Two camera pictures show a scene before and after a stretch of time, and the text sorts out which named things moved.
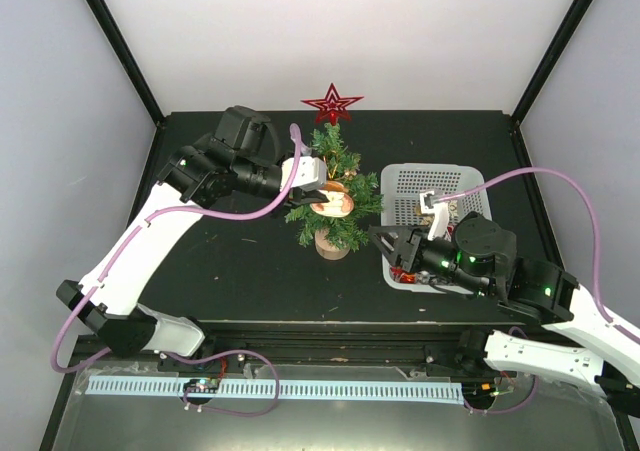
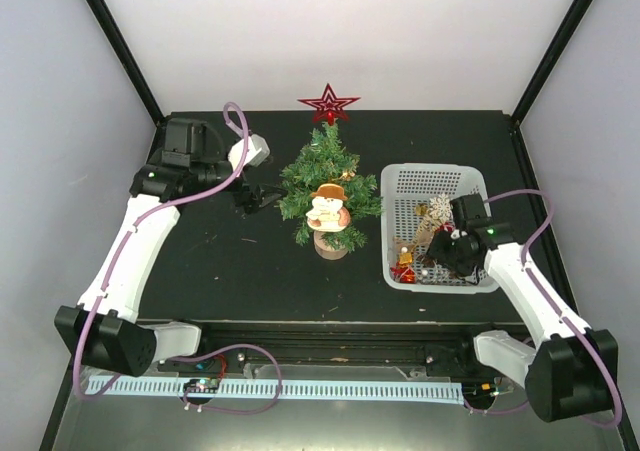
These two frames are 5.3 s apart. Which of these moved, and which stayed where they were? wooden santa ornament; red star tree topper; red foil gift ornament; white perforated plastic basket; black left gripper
Moved: wooden santa ornament; black left gripper
Stayed: red foil gift ornament; white perforated plastic basket; red star tree topper
